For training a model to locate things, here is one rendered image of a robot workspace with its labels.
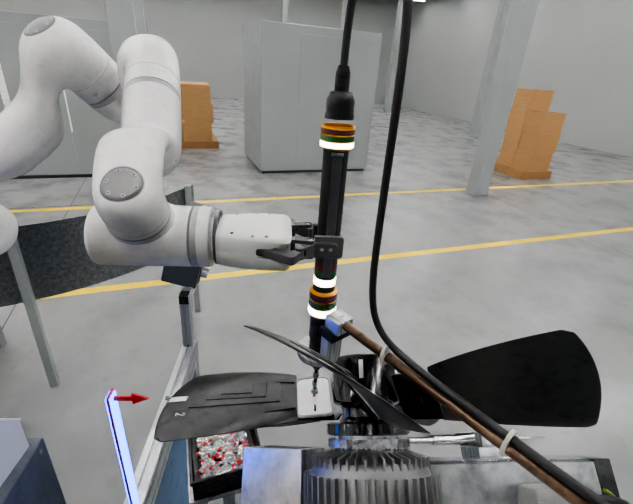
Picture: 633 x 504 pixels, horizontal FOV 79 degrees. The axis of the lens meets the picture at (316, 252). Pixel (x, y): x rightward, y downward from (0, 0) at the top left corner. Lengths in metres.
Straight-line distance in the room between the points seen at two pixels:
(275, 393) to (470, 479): 0.35
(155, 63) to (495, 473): 0.87
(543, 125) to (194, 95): 6.64
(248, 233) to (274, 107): 6.08
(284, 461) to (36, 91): 0.80
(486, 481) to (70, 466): 1.89
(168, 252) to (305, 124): 6.27
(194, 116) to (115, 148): 7.99
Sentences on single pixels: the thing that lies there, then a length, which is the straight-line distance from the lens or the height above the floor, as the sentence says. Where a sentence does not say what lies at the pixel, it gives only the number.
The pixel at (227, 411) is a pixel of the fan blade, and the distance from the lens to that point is 0.71.
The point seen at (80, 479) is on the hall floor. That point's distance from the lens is 2.23.
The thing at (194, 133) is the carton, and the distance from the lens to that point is 8.56.
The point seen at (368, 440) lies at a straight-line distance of 0.68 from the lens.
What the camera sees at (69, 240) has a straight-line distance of 2.31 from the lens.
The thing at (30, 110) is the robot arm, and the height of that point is 1.61.
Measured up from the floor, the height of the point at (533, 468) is 1.38.
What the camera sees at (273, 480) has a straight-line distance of 0.83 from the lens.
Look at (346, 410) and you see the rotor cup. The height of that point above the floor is 1.18.
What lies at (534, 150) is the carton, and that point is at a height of 0.55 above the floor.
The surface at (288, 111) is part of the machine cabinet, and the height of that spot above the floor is 1.02.
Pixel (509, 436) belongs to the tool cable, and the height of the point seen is 1.39.
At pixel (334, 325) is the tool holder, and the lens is 0.57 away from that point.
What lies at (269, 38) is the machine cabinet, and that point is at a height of 2.03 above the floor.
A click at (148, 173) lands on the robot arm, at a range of 0.49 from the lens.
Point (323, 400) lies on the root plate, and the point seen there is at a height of 1.19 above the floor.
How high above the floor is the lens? 1.71
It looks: 26 degrees down
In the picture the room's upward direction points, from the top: 4 degrees clockwise
